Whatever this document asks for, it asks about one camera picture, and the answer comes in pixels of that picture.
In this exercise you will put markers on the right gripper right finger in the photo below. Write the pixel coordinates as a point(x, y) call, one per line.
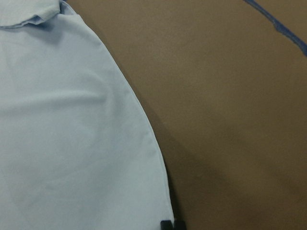
point(179, 225)

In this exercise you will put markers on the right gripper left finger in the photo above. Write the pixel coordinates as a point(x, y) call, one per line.
point(166, 225)

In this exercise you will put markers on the light blue t-shirt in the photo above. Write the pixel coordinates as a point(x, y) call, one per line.
point(77, 151)

